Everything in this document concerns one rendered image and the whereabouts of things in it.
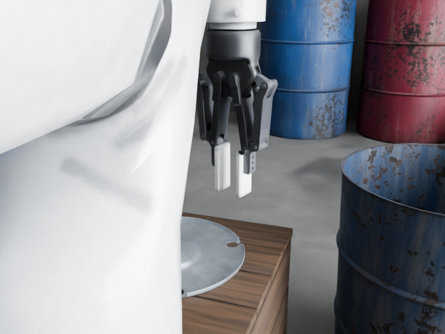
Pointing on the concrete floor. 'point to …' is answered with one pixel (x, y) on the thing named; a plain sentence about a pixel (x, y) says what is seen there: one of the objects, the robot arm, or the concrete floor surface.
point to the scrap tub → (392, 241)
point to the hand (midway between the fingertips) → (232, 170)
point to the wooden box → (246, 285)
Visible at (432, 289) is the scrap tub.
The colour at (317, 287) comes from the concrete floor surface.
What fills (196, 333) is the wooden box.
